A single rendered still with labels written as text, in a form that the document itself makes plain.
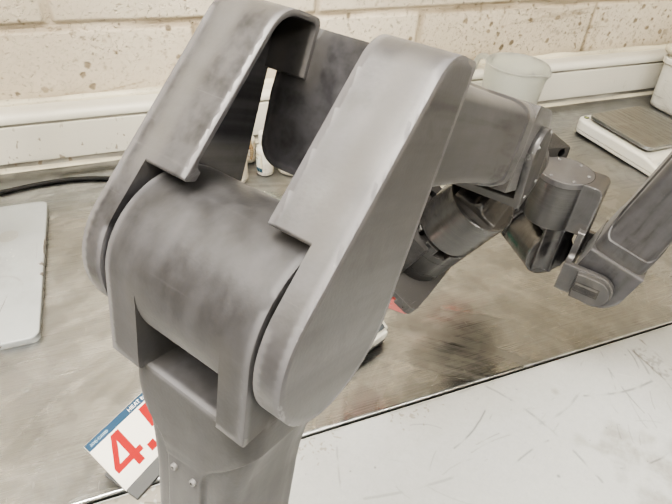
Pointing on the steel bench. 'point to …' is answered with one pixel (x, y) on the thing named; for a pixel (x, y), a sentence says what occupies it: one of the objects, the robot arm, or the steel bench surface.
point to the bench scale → (630, 135)
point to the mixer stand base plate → (22, 272)
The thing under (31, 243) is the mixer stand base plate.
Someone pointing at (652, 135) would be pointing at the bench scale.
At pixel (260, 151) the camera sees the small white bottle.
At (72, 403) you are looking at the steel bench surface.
